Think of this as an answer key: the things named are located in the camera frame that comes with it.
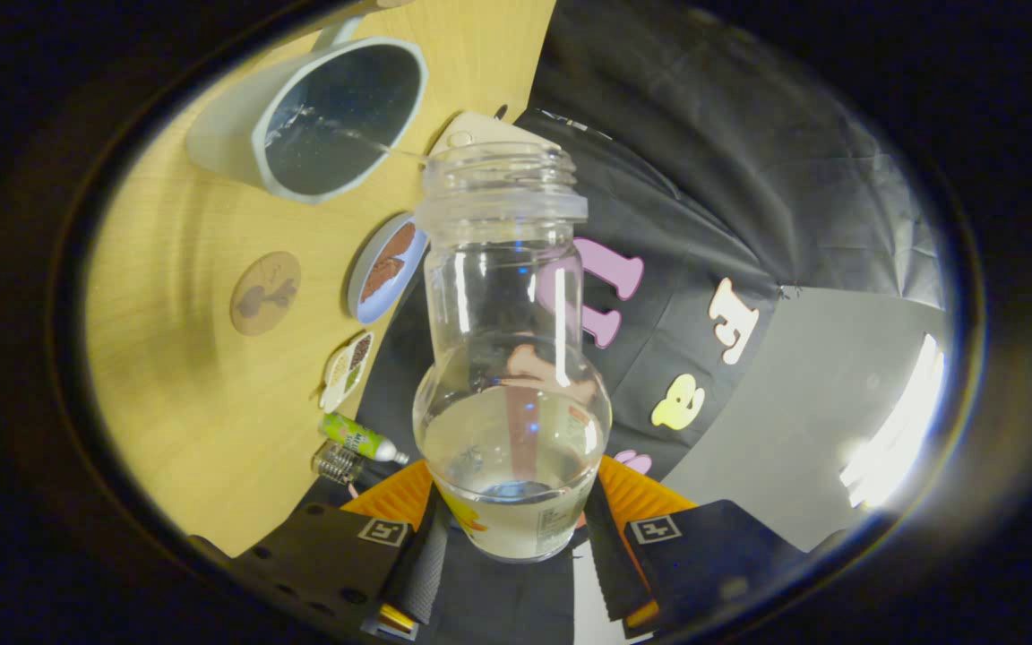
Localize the black backdrop cloth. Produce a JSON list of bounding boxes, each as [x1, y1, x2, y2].
[[301, 0, 945, 644]]

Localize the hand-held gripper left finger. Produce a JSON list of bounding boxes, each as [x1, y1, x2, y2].
[[231, 459, 454, 639]]

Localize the white toaster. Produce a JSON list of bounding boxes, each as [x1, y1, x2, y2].
[[426, 110, 562, 158]]

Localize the wooden table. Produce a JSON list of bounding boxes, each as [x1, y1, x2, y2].
[[84, 0, 557, 558]]

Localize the brown food pieces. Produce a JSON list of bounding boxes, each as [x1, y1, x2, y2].
[[360, 222, 417, 302]]

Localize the clear glass juice bottle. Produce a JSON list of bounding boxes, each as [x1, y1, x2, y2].
[[412, 142, 614, 563]]

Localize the small clear glass holder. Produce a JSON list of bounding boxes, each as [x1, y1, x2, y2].
[[311, 441, 365, 486]]

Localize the pale blue cup wooden handle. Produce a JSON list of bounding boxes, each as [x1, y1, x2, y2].
[[186, 16, 429, 205]]

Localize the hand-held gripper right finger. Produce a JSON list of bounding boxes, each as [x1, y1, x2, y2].
[[584, 455, 814, 637]]

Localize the ceiling light panel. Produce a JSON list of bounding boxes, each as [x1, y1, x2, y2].
[[838, 333, 947, 512]]

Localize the white divided dish with beans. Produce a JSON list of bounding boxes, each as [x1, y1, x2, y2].
[[319, 331, 375, 414]]

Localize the blue plate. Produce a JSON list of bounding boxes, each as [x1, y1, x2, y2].
[[347, 212, 430, 325]]

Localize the round cork coaster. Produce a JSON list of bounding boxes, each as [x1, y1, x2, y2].
[[229, 251, 303, 338]]

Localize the green soda bottle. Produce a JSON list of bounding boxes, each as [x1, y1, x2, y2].
[[319, 412, 410, 465]]

